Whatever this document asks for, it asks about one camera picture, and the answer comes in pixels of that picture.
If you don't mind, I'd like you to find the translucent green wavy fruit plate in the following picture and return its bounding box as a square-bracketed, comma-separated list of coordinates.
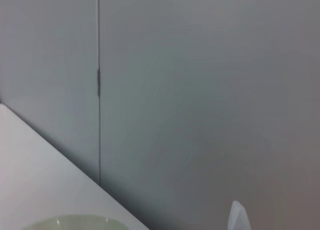
[23, 214, 148, 230]

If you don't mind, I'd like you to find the grey marker pen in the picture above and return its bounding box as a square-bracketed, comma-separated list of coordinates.
[226, 201, 252, 230]

